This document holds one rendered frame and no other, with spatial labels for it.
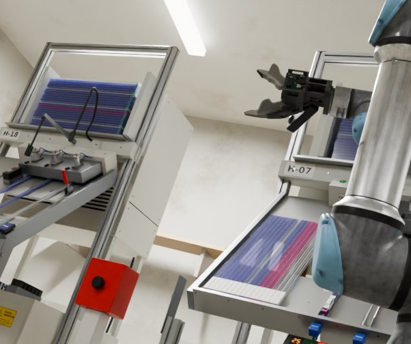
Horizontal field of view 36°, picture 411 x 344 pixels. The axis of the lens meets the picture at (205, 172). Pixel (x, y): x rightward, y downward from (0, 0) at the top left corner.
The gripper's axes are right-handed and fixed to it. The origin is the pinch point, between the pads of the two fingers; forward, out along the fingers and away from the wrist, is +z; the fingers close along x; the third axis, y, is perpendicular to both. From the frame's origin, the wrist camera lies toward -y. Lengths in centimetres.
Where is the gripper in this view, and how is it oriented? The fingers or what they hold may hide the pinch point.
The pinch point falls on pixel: (250, 93)
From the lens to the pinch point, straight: 161.6
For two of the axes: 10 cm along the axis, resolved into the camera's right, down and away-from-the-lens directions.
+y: -0.4, -5.8, -8.1
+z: -9.7, -1.9, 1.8
